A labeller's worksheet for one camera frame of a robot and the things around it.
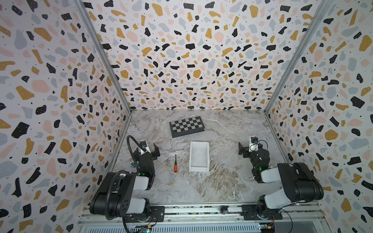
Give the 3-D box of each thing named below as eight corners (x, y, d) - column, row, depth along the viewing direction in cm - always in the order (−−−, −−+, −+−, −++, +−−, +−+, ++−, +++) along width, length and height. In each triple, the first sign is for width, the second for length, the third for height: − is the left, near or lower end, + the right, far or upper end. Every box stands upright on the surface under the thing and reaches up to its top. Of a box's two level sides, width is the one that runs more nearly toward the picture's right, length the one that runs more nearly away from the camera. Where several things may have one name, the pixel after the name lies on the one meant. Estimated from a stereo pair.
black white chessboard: (172, 138, 106) (171, 135, 103) (169, 125, 114) (168, 121, 111) (204, 131, 112) (205, 127, 108) (199, 119, 119) (199, 115, 116)
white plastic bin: (189, 172, 90) (188, 167, 85) (189, 144, 103) (189, 139, 98) (209, 172, 90) (210, 167, 85) (207, 145, 103) (208, 139, 98)
